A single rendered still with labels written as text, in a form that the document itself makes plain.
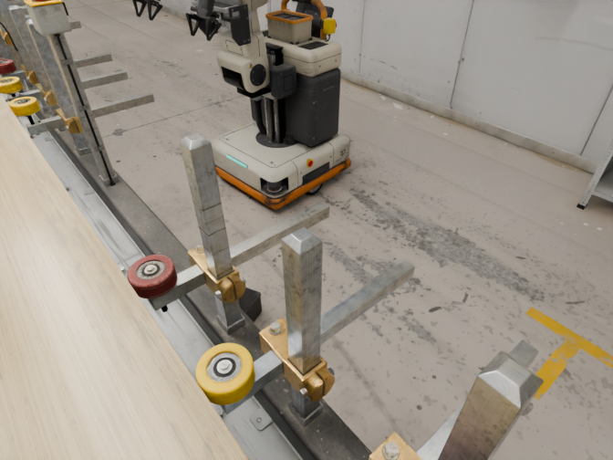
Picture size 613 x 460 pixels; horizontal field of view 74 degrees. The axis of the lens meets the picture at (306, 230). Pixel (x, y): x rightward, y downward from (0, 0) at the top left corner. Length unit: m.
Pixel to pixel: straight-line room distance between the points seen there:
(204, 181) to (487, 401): 0.48
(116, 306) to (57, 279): 0.14
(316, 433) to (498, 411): 0.46
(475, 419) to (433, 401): 1.27
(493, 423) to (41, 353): 0.60
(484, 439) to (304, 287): 0.24
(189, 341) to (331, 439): 0.41
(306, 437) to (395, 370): 0.95
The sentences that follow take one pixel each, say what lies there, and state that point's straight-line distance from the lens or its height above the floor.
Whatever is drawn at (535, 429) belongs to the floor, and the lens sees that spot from 1.73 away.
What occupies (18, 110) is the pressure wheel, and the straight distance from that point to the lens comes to 1.63.
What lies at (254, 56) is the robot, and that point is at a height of 0.82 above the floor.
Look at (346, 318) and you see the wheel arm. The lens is 0.73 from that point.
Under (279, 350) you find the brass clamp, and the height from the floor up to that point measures 0.86.
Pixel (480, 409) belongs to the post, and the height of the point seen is 1.10.
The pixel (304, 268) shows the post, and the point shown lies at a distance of 0.48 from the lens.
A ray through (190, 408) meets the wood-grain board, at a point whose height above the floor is 0.90.
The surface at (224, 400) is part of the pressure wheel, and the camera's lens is 0.61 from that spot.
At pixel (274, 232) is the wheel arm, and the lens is 0.88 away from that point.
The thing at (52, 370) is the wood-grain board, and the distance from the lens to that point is 0.70.
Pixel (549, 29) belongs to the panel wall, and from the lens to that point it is 3.14.
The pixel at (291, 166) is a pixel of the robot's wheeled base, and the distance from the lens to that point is 2.25.
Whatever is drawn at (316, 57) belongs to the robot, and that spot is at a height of 0.79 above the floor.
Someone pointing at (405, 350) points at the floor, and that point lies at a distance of 1.75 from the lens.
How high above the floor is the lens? 1.42
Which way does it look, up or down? 40 degrees down
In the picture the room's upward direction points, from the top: 1 degrees counter-clockwise
